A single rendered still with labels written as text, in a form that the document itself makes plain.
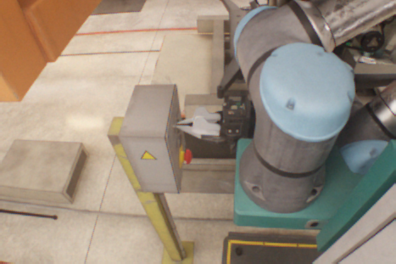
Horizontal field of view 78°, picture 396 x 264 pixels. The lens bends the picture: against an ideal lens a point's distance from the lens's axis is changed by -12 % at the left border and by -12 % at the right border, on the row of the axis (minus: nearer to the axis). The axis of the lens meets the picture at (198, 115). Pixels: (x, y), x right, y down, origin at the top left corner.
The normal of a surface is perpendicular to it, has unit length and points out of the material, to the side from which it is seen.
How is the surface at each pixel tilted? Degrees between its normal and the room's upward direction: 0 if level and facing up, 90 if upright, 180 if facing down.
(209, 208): 0
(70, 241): 0
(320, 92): 8
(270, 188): 72
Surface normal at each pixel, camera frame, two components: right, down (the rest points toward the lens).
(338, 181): -0.06, -0.69
